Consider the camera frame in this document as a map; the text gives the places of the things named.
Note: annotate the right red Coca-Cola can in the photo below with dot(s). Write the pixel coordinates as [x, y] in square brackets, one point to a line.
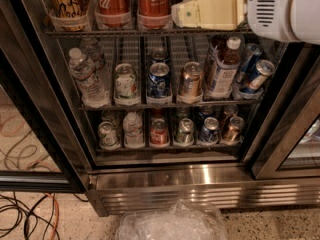
[154, 14]

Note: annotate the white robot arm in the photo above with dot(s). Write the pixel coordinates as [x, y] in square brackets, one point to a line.
[304, 19]

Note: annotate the clear water bottle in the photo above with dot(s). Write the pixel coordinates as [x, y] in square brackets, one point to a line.
[93, 48]
[88, 81]

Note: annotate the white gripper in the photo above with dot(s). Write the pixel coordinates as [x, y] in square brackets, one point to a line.
[269, 12]

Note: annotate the copper can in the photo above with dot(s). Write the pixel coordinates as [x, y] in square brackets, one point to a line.
[227, 112]
[232, 129]

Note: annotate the left red Coca-Cola can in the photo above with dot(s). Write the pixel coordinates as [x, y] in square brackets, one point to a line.
[113, 13]

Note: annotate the blue pepsi can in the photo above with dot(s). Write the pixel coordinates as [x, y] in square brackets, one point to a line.
[159, 55]
[158, 80]
[209, 130]

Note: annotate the front copper can bottom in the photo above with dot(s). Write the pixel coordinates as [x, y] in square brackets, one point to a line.
[232, 129]

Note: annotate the silver green can bottom middle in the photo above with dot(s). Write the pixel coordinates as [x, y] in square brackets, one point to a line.
[184, 132]

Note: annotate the front blue Pepsi can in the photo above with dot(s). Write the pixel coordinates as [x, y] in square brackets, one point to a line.
[158, 80]

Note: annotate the stainless steel display fridge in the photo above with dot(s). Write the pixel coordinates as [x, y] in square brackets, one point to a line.
[150, 178]

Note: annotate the rear clear water bottle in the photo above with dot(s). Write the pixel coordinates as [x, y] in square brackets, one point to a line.
[93, 48]

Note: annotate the red coca-cola can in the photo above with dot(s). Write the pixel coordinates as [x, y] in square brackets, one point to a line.
[154, 14]
[159, 132]
[113, 13]

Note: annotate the rear blue energy can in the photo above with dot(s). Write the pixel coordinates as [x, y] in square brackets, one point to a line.
[250, 55]

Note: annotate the brown tea bottle white cap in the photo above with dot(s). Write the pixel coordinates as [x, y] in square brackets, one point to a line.
[221, 65]

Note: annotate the left glass fridge door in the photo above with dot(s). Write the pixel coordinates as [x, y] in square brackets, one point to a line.
[30, 158]

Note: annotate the rear blue Pepsi can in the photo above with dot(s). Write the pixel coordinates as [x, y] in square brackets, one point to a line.
[159, 55]

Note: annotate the red Coca-Cola can bottom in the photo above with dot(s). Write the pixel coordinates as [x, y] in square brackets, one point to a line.
[159, 132]

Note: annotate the silver green can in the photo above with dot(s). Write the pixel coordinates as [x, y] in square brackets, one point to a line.
[107, 134]
[184, 132]

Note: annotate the yellow LaCroix can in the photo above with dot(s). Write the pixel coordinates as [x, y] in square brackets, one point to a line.
[70, 10]

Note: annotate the glass fridge door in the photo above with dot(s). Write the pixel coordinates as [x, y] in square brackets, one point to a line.
[293, 150]
[30, 158]

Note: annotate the small water bottle bottom shelf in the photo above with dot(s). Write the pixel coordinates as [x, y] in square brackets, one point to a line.
[133, 129]

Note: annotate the blue Pepsi can bottom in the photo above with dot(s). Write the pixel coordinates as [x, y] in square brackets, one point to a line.
[209, 130]

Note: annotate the front blue energy can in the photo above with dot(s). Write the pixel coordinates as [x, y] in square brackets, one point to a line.
[257, 76]

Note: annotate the white green soda can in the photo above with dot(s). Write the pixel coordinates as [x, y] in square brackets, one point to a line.
[125, 81]

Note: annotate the copper soda can middle shelf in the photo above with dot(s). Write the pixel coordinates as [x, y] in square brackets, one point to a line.
[191, 80]

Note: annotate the right glass fridge door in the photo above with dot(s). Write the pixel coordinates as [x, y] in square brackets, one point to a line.
[293, 150]

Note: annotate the silver green can bottom left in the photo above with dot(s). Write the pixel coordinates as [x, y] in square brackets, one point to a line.
[107, 134]

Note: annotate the blue energy can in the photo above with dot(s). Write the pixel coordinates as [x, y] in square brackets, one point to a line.
[257, 76]
[250, 55]

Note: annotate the clear plastic bag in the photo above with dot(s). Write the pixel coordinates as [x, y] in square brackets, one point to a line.
[182, 221]

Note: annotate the front clear water bottle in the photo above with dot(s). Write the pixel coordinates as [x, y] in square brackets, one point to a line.
[88, 81]

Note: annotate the rear copper can bottom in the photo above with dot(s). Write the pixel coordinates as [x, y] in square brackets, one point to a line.
[227, 112]

